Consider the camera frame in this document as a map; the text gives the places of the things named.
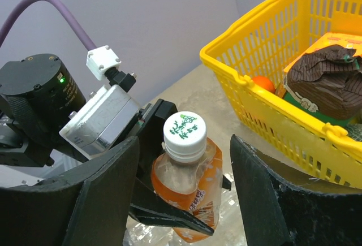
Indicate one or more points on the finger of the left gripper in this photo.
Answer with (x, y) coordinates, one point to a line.
(226, 183)

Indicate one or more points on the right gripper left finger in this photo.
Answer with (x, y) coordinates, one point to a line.
(86, 205)

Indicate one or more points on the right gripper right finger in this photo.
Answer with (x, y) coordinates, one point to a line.
(281, 205)

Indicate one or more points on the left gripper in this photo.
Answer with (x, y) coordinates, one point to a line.
(146, 207)

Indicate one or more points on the orange tea bottle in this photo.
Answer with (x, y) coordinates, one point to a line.
(194, 187)

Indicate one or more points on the white bottle cap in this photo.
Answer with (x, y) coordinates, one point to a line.
(185, 135)

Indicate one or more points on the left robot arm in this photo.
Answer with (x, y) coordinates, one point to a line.
(38, 95)

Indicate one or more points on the clear bottle near basket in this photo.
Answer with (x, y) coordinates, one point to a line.
(230, 230)

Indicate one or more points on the orange ball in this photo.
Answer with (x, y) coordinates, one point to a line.
(265, 83)

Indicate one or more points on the yellow plastic shopping basket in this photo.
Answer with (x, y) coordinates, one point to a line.
(251, 60)

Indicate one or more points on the brown wrapped package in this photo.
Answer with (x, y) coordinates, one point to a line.
(326, 84)

